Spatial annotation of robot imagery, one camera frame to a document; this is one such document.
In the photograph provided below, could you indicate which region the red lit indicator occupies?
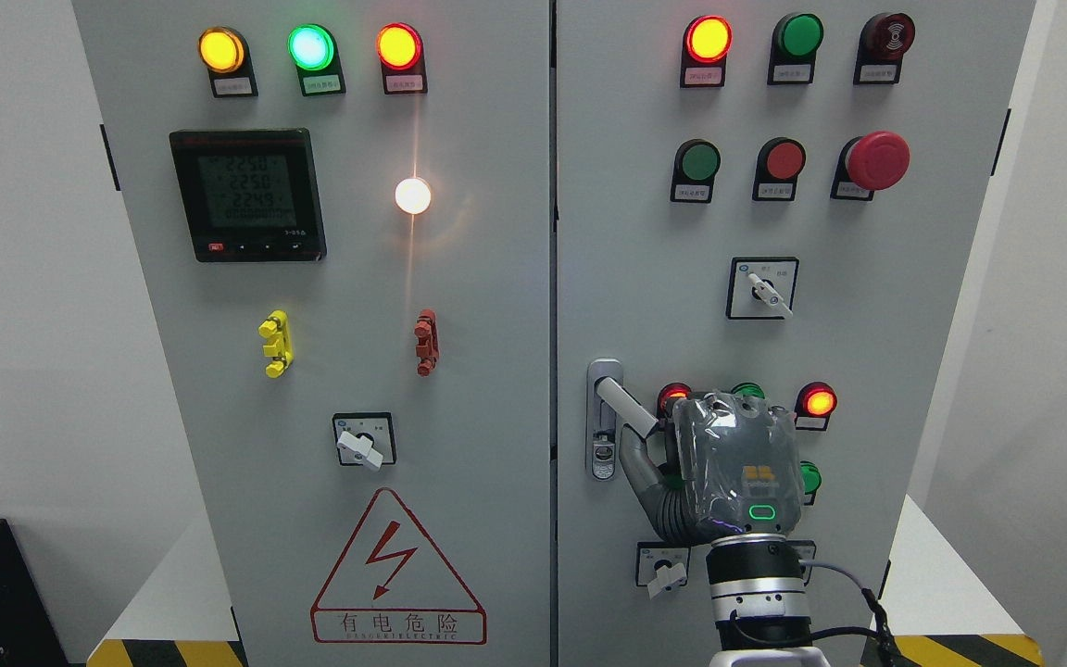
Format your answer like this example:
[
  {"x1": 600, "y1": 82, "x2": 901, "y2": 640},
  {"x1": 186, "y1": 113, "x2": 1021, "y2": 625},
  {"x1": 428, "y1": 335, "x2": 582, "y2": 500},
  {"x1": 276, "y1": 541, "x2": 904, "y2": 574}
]
[
  {"x1": 657, "y1": 383, "x2": 692, "y2": 419},
  {"x1": 679, "y1": 14, "x2": 734, "y2": 88},
  {"x1": 795, "y1": 383, "x2": 837, "y2": 432}
]

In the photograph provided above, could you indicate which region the dark red buzzer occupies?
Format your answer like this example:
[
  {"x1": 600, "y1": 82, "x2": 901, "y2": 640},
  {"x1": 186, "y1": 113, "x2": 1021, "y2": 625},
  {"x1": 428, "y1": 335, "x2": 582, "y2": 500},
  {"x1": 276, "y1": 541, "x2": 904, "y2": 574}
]
[{"x1": 854, "y1": 12, "x2": 915, "y2": 85}]

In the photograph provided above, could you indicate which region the red lit indicator lower left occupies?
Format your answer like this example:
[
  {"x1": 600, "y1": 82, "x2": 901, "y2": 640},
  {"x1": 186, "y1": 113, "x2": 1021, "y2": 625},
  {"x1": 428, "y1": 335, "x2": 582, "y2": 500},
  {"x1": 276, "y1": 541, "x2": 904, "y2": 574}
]
[{"x1": 657, "y1": 383, "x2": 692, "y2": 419}]

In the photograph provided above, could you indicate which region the red triangle electric warning sticker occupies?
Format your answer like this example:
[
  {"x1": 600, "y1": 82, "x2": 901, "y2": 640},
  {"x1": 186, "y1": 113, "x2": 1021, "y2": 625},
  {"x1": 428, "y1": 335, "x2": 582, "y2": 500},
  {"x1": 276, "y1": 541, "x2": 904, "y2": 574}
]
[{"x1": 310, "y1": 488, "x2": 487, "y2": 645}]

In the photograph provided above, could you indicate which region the white lit indicator lamp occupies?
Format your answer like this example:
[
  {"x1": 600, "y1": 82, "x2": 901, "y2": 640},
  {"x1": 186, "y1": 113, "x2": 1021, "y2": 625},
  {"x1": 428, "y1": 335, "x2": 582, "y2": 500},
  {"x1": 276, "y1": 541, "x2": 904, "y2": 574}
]
[{"x1": 394, "y1": 177, "x2": 433, "y2": 216}]

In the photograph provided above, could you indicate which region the grey cabinet door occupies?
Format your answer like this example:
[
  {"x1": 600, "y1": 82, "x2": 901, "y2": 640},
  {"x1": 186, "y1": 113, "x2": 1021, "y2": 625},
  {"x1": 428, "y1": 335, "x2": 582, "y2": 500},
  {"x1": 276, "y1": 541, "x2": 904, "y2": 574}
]
[
  {"x1": 556, "y1": 1, "x2": 1035, "y2": 666},
  {"x1": 73, "y1": 1, "x2": 552, "y2": 666}
]

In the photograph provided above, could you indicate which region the grey right cabinet door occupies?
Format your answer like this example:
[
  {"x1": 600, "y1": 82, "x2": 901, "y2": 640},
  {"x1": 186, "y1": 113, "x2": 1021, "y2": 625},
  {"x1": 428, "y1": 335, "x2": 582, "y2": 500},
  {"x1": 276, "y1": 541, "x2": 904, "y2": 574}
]
[{"x1": 556, "y1": 1, "x2": 1035, "y2": 666}]

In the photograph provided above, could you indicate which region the red mushroom emergency stop button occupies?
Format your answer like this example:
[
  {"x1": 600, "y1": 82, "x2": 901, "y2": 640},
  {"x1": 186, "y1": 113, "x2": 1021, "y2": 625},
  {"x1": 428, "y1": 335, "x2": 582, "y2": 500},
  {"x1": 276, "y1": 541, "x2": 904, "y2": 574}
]
[{"x1": 830, "y1": 131, "x2": 910, "y2": 202}]

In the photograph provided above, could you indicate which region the black knob selector switch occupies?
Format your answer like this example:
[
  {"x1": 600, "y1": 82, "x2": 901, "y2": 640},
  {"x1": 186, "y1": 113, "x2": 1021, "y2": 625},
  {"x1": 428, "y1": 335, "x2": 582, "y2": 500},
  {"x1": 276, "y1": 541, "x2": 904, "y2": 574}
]
[{"x1": 787, "y1": 539, "x2": 817, "y2": 585}]

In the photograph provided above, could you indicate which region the grey left cabinet door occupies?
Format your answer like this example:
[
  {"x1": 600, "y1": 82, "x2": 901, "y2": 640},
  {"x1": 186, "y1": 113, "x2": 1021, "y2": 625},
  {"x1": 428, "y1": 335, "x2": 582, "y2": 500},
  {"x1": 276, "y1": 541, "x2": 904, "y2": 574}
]
[{"x1": 73, "y1": 1, "x2": 552, "y2": 666}]

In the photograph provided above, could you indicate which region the yellow indicator light top left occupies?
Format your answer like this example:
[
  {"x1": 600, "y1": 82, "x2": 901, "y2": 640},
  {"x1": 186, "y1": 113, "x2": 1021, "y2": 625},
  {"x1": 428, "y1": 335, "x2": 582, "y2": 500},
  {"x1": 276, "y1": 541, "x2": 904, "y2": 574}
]
[{"x1": 196, "y1": 26, "x2": 257, "y2": 98}]

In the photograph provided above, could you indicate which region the red lit indicator top right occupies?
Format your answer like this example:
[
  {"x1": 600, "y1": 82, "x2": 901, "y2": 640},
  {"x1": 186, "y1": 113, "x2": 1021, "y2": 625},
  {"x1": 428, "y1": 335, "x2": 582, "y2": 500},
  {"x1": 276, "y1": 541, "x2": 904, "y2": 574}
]
[{"x1": 679, "y1": 14, "x2": 734, "y2": 88}]

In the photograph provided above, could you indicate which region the red-orange indicator light left door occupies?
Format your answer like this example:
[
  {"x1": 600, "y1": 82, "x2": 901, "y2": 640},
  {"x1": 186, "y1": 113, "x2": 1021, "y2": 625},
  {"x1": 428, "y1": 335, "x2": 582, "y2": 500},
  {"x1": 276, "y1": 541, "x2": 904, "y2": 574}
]
[{"x1": 376, "y1": 22, "x2": 428, "y2": 94}]

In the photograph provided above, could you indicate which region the silver swing door handle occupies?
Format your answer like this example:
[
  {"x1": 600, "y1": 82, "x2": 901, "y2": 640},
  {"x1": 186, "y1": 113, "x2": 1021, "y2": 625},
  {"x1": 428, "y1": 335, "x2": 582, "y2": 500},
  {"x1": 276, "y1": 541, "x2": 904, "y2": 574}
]
[{"x1": 587, "y1": 359, "x2": 658, "y2": 481}]

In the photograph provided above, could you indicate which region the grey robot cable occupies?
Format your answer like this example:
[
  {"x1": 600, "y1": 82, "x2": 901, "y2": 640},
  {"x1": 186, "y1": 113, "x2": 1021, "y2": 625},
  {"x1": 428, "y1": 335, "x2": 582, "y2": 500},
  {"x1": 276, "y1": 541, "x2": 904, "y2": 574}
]
[{"x1": 728, "y1": 561, "x2": 901, "y2": 667}]

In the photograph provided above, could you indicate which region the left door rotary selector switch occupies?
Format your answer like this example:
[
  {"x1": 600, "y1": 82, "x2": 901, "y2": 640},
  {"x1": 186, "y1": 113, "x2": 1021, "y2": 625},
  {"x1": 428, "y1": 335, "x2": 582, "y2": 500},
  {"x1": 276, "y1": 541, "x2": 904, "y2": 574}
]
[{"x1": 332, "y1": 412, "x2": 396, "y2": 472}]

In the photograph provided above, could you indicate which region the grey robotic humanoid hand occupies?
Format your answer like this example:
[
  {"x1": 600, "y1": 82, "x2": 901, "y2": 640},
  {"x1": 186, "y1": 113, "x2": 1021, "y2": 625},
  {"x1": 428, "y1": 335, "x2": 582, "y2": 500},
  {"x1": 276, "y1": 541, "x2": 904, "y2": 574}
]
[{"x1": 619, "y1": 392, "x2": 805, "y2": 547}]

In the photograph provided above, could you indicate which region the right door upper rotary switch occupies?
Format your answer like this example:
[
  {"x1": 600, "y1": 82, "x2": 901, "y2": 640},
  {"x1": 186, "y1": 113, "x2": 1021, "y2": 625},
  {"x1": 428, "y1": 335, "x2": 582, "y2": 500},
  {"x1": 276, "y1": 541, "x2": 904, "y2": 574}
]
[{"x1": 724, "y1": 257, "x2": 799, "y2": 320}]

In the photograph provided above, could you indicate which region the green push button lower right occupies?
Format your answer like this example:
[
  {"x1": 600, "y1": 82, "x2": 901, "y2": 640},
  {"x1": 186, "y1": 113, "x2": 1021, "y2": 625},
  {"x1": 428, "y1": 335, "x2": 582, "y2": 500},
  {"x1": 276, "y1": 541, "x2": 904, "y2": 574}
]
[{"x1": 800, "y1": 460, "x2": 824, "y2": 506}]

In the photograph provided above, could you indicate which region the green push button upper row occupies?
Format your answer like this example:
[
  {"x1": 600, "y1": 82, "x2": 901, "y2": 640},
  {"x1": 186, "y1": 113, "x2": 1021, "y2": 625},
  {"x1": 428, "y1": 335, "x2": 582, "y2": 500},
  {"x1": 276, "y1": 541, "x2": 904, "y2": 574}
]
[{"x1": 670, "y1": 139, "x2": 721, "y2": 204}]

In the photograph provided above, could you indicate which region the red lit indicator lower right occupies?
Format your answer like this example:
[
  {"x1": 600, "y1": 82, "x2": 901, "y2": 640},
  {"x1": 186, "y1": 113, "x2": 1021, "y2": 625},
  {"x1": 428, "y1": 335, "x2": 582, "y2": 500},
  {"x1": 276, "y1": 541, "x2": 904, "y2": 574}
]
[{"x1": 795, "y1": 383, "x2": 837, "y2": 432}]

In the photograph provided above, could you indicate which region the green indicator lower middle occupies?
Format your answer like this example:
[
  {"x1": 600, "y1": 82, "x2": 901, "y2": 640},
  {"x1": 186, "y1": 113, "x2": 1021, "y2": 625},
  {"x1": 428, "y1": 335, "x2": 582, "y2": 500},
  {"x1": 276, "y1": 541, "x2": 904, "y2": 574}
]
[{"x1": 730, "y1": 383, "x2": 766, "y2": 398}]

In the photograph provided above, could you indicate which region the green indicator light top right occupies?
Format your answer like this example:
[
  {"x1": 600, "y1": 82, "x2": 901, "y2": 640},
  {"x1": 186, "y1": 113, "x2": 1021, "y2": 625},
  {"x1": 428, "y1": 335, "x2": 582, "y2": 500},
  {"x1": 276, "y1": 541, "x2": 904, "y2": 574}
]
[{"x1": 767, "y1": 12, "x2": 824, "y2": 85}]

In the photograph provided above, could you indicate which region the red push button upper row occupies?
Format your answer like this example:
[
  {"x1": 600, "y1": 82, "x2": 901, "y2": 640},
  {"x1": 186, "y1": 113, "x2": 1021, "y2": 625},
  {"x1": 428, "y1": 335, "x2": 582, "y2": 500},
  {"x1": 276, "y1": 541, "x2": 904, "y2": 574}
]
[{"x1": 752, "y1": 136, "x2": 806, "y2": 202}]

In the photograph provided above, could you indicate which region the green lit indicator light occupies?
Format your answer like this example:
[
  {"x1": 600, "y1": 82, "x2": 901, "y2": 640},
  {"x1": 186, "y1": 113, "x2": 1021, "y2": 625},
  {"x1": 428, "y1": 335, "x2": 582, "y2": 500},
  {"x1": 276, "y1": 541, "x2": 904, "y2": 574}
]
[{"x1": 287, "y1": 23, "x2": 345, "y2": 96}]

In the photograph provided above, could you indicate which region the white lever rotary switch bottom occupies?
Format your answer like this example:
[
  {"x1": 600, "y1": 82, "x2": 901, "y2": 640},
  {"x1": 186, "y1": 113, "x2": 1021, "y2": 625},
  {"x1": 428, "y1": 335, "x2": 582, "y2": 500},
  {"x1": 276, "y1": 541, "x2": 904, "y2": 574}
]
[{"x1": 635, "y1": 542, "x2": 691, "y2": 599}]

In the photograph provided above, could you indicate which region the black digital power meter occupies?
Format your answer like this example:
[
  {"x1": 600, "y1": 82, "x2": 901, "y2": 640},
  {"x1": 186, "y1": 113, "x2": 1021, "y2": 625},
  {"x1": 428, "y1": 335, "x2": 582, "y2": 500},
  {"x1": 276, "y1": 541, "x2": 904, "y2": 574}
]
[{"x1": 169, "y1": 128, "x2": 327, "y2": 263}]

